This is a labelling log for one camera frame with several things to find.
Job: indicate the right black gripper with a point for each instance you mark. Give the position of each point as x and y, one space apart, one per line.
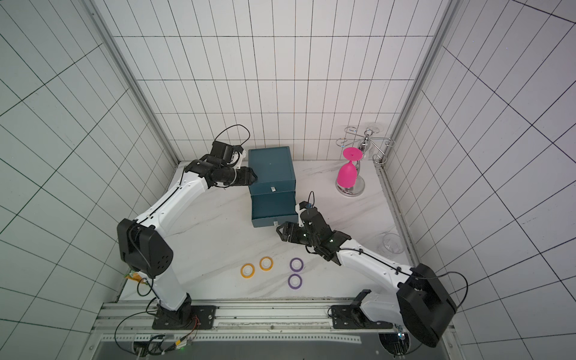
297 232

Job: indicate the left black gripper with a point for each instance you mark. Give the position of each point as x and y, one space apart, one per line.
246 178

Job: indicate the teal drawer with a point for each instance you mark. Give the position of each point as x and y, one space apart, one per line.
273 209
272 187

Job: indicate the teal drawer cabinet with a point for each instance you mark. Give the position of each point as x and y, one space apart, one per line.
272 164

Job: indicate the purple tape roll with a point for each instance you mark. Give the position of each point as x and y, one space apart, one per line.
294 281
296 265

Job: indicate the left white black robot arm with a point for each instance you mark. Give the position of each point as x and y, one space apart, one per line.
141 241

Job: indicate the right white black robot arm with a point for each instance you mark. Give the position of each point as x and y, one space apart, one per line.
414 300

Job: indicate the right yellow tape roll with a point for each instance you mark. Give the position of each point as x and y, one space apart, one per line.
266 263

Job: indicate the yellow tape roll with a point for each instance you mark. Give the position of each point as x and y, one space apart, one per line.
247 270
266 263

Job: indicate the left yellow tape roll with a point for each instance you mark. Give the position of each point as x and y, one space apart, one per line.
247 270

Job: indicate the pink goblet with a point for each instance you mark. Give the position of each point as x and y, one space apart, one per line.
348 173

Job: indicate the clear wine glass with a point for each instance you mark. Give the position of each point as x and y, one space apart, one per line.
389 244

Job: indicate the chrome glass rack stand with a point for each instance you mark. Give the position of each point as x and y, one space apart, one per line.
372 146

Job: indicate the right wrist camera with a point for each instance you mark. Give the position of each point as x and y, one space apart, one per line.
300 209

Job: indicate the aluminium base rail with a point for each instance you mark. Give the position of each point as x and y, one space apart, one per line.
296 328

